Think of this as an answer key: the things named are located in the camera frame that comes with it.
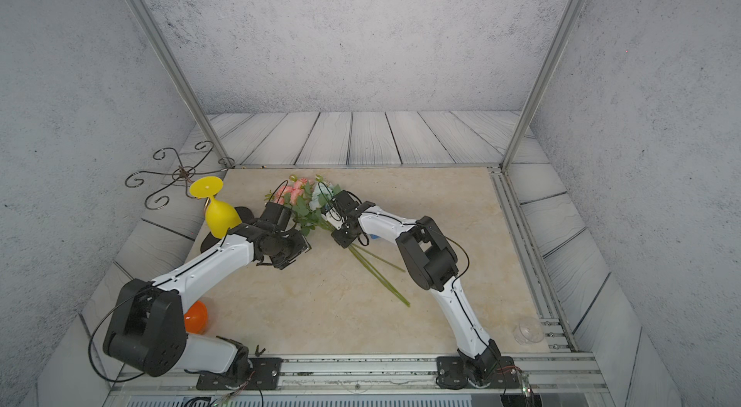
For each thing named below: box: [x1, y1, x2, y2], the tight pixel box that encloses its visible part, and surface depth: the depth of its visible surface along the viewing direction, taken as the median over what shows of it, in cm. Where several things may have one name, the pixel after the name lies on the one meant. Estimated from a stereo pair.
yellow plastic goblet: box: [189, 176, 243, 240], surface depth 76 cm
